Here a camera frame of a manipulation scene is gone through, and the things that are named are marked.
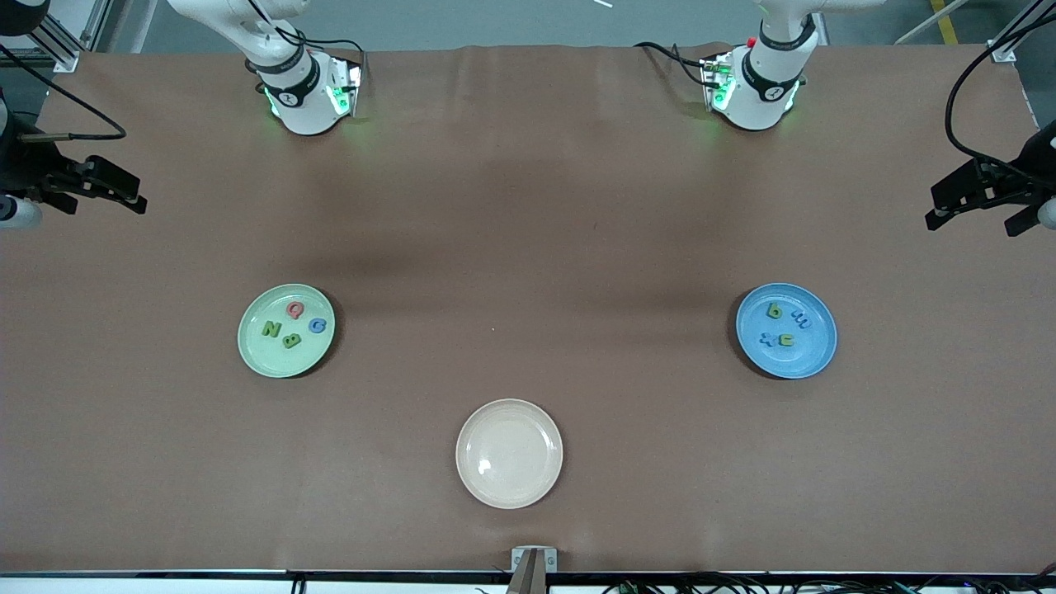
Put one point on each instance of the tan mounting post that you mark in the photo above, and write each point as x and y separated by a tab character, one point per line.
528	582

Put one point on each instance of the blue lowercase letter m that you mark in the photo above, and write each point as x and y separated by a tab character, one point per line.
801	320

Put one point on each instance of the beige plate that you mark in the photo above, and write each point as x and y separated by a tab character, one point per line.
509	454

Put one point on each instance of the green lowercase letter b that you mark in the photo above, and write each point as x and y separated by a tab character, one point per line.
769	310

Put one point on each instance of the metal bracket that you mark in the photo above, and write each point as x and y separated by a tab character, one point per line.
551	558

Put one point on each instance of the aluminium frame post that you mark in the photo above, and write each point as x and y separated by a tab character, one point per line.
1002	53
64	56

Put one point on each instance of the blue capital letter G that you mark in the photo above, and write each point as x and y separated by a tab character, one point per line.
312	326

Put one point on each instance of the green plate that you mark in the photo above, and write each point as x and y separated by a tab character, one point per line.
272	359

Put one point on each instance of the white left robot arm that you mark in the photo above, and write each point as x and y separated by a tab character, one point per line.
755	115

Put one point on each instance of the brown table mat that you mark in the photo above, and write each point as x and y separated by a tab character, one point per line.
511	363

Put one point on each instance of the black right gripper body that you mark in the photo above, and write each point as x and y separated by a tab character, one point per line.
25	167

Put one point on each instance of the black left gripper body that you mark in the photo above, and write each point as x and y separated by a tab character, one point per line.
1036	163

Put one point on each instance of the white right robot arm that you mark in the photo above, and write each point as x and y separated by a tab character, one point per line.
313	120

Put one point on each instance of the blue plate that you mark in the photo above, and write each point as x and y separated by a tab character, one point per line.
792	363

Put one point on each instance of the red capital letter Q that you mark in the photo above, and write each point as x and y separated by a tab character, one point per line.
289	311

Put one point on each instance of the blue lowercase letter x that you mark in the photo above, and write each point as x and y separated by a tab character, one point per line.
769	338

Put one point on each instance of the green capital letter N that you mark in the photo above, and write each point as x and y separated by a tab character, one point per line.
271	329

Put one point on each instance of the white table rail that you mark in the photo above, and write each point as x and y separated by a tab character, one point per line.
124	586

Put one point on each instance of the green capital letter B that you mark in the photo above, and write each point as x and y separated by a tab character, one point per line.
290	341

